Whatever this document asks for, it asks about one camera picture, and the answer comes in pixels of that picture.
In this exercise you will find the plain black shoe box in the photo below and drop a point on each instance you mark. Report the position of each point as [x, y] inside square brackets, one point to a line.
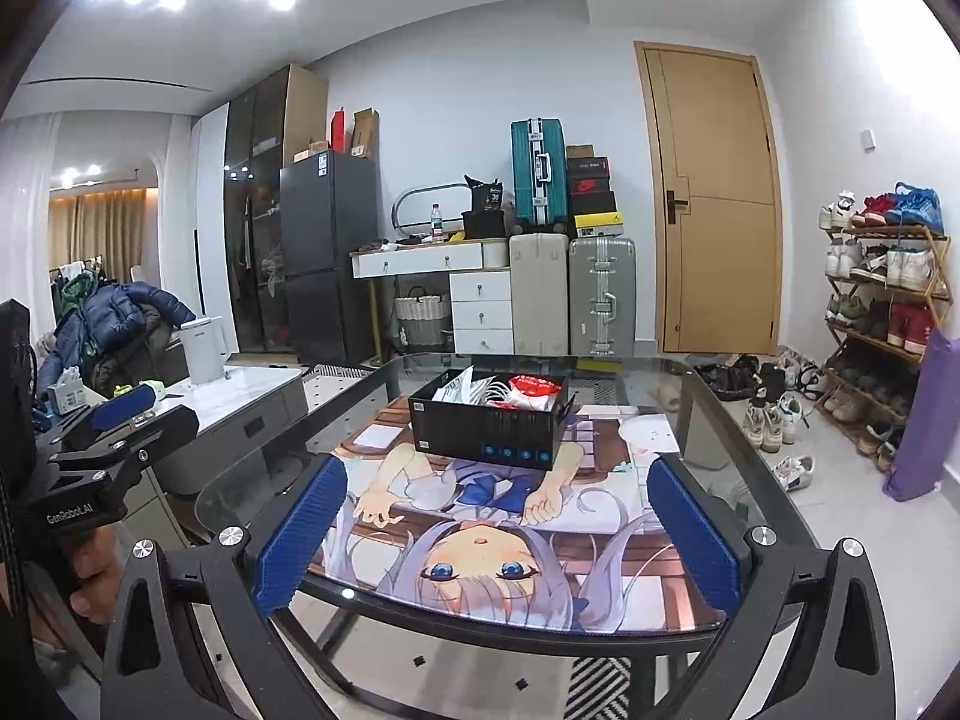
[592, 202]

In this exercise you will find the person's left hand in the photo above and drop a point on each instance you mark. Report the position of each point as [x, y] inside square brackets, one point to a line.
[90, 577]

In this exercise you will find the white light switch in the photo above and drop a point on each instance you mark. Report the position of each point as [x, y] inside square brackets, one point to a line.
[868, 139]

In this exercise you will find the purple bag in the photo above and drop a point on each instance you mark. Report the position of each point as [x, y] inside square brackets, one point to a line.
[926, 420]

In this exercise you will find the printed cartoon table mat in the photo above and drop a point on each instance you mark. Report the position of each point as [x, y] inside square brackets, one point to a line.
[465, 525]

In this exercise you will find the brown shoe box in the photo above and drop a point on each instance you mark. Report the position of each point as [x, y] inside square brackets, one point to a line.
[580, 151]

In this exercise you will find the green white toy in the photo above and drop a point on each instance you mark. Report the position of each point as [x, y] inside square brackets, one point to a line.
[146, 388]

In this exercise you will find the wooden shoe rack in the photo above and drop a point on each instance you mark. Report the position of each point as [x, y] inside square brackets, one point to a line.
[874, 345]

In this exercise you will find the wooden door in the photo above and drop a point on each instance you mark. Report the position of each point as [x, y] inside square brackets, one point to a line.
[712, 202]

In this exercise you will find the white plastic packet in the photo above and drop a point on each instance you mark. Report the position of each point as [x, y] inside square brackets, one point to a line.
[454, 390]

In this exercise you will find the teal suitcase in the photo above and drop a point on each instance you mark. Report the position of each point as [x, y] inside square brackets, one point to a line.
[538, 172]

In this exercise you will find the woven basket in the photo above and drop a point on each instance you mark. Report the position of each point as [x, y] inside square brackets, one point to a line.
[421, 315]

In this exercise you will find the beige slipper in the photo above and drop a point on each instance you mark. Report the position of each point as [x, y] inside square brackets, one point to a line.
[666, 396]

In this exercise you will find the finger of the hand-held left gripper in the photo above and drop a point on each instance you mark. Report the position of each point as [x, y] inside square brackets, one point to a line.
[127, 409]
[161, 427]

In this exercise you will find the shoe rack with shoes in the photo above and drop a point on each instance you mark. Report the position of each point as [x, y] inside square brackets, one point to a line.
[907, 262]

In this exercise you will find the black white striped rug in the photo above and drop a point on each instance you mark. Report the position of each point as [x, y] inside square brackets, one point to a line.
[341, 375]

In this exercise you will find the white desk with drawers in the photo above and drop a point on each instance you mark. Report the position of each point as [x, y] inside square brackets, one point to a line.
[427, 259]

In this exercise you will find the white side cabinet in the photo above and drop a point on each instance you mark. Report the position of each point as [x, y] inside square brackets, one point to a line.
[247, 405]

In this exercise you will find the oval silver frame mirror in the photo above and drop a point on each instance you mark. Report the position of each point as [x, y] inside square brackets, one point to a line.
[409, 199]

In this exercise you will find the black bag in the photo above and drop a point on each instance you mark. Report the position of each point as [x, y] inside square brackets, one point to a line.
[487, 202]

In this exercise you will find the beige curtain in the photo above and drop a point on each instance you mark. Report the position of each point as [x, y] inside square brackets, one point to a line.
[97, 236]

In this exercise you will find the clear water bottle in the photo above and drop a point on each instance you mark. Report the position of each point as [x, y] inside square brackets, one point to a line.
[436, 225]

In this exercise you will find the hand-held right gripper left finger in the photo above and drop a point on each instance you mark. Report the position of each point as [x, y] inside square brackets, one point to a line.
[300, 532]

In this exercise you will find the pile of loose shoes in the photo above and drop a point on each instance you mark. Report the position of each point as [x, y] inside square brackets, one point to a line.
[772, 405]

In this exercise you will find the white blue carton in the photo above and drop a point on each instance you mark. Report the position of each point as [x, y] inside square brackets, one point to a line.
[67, 390]

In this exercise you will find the black fridge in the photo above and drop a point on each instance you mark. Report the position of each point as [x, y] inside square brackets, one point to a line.
[326, 240]

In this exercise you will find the white electric kettle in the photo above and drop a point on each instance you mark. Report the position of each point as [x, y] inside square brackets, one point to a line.
[204, 352]

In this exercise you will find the black shoe box red label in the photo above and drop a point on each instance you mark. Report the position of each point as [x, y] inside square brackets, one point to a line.
[589, 165]

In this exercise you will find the silver suitcase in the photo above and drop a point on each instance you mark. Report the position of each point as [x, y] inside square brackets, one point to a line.
[602, 296]

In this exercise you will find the blue puffer jacket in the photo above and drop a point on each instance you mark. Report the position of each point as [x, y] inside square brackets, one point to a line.
[112, 315]

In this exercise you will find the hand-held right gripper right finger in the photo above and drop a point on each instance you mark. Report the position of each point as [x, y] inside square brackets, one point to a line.
[694, 532]

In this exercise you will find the brown cardboard box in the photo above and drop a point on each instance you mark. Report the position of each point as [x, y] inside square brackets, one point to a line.
[365, 135]

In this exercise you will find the black storage box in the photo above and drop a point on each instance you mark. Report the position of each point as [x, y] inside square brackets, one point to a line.
[480, 435]

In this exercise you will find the red white packet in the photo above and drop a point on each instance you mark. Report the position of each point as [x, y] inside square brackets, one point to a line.
[534, 388]

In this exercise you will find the dark glass cabinet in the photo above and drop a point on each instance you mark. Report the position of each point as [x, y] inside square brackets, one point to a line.
[255, 202]

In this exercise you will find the beige suitcase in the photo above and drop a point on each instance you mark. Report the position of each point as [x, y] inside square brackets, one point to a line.
[538, 292]

